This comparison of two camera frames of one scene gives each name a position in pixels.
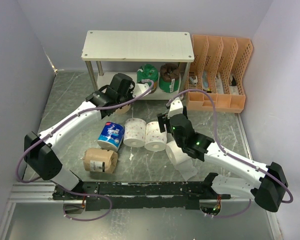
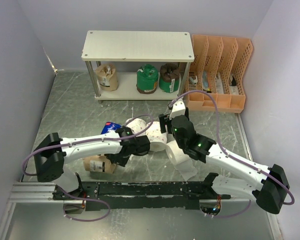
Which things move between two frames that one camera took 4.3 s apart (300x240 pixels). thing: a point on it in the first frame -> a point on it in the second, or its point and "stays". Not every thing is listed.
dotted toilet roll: x=155 y=140 stays
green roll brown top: x=169 y=79 stays
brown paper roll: x=123 y=110 -> x=107 y=77
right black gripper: x=161 y=118 stays
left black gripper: x=131 y=89 -> x=120 y=161
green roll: x=148 y=71 stays
